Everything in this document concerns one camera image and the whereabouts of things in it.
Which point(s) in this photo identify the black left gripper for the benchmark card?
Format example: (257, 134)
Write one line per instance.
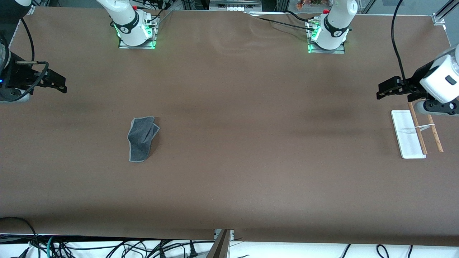
(413, 83)

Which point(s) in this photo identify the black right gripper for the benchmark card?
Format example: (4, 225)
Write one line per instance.
(22, 76)

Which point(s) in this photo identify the grey towel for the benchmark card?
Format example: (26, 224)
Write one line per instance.
(141, 138)

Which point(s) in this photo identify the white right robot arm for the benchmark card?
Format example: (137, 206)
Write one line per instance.
(125, 18)

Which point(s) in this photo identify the white power strip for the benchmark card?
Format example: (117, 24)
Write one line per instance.
(235, 6)

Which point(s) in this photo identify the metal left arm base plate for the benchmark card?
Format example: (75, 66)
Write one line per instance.
(339, 51)

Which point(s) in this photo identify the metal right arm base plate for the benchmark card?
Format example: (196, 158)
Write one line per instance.
(123, 46)

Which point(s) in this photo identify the aluminium frame profile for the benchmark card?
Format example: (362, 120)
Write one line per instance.
(443, 12)

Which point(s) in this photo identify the dark angled frame post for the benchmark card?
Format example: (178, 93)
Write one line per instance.
(220, 247)

